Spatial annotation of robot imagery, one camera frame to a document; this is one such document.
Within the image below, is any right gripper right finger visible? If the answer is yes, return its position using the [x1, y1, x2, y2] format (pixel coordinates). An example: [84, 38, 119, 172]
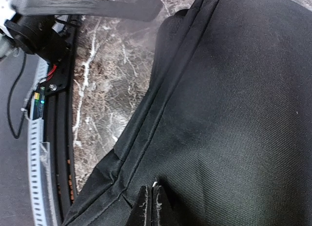
[151, 184, 178, 226]

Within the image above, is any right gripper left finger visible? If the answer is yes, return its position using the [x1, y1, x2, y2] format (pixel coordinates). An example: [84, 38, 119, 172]
[126, 186, 152, 226]

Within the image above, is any black student backpack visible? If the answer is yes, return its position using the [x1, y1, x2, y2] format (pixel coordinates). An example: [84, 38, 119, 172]
[64, 0, 312, 226]

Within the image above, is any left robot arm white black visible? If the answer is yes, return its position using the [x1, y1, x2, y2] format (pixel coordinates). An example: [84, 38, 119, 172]
[0, 0, 81, 66]

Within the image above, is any white cable duct strip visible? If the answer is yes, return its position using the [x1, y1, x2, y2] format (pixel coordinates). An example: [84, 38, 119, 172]
[27, 58, 59, 226]

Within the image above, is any black front rail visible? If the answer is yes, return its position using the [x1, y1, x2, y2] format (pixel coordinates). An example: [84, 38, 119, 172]
[40, 15, 81, 226]

